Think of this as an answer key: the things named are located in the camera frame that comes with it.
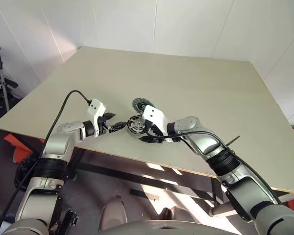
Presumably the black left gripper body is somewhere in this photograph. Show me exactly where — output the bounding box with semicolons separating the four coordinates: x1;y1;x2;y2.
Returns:
97;117;113;134

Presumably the silver robot torso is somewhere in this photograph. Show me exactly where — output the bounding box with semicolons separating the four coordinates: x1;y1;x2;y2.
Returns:
95;219;236;235

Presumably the black knobby wheel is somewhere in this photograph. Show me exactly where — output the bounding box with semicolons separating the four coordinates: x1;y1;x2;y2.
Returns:
14;156;39;189

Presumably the dark cable tie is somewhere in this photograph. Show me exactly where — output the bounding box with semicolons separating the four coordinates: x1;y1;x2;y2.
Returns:
226;136;241;147

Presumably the orange plastic frame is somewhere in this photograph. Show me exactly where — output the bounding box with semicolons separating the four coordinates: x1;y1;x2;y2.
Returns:
3;133;44;164

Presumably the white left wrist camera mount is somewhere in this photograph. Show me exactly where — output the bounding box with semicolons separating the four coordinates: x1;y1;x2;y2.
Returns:
86;98;107;138

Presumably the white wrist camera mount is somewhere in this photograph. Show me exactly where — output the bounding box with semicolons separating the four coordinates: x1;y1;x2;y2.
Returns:
141;105;180;143
86;98;107;138

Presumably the spoked metal rotor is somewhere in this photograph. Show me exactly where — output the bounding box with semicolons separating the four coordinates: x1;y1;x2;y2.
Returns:
127;116;146;134

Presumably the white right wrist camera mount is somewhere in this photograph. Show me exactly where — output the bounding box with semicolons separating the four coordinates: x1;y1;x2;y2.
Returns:
141;105;180;143

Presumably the black floor tape strip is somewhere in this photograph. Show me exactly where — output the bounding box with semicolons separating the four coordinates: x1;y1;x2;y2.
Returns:
129;188;160;201

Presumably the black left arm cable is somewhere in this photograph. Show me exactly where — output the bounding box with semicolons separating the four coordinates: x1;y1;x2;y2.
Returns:
0;90;93;235

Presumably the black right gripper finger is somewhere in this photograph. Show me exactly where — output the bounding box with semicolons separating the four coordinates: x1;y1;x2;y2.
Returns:
139;136;166;144

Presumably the dark table frame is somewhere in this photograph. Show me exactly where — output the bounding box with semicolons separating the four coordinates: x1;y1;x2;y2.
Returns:
68;146;292;217

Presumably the black hinged bracket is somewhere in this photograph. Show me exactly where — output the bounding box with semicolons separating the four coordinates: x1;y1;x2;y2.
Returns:
61;208;79;231

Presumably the beige rounded shell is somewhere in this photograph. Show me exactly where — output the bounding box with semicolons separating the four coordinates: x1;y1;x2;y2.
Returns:
159;207;199;223
101;195;128;225

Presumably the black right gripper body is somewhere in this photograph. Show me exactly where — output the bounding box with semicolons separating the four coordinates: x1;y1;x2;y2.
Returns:
144;121;164;138

